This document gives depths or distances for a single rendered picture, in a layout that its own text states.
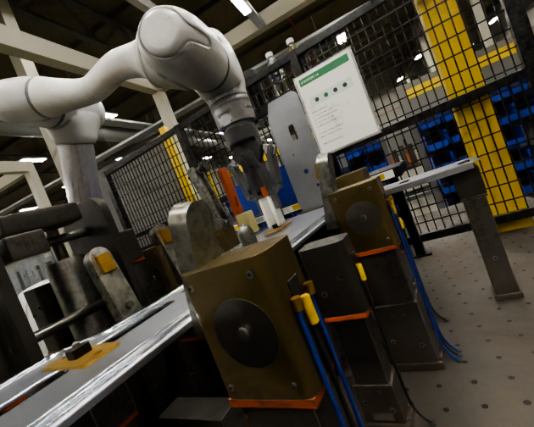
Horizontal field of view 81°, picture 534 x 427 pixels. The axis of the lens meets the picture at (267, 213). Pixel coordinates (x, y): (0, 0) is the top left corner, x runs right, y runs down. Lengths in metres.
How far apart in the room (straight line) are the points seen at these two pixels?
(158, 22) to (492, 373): 0.73
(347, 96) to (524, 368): 0.90
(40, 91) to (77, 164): 0.26
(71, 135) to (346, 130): 0.89
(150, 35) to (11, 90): 0.53
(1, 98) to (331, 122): 0.96
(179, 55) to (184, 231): 0.34
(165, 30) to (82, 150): 0.66
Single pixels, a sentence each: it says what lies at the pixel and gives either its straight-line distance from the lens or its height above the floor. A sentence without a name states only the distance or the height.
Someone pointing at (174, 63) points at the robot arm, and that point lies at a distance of 0.55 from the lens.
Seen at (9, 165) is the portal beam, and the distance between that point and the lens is 7.73.
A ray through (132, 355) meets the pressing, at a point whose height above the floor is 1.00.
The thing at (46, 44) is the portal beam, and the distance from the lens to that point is 4.43.
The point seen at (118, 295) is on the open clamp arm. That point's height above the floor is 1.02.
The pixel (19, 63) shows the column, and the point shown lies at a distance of 9.73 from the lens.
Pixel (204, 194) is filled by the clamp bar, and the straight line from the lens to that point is 0.78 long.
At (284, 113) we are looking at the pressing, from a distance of 0.97.
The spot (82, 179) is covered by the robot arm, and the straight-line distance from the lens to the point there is 1.14.
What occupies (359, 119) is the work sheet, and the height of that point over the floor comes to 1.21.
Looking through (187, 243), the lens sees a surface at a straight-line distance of 0.28.
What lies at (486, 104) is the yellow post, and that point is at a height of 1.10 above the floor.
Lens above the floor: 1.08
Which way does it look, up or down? 3 degrees down
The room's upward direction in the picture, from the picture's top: 21 degrees counter-clockwise
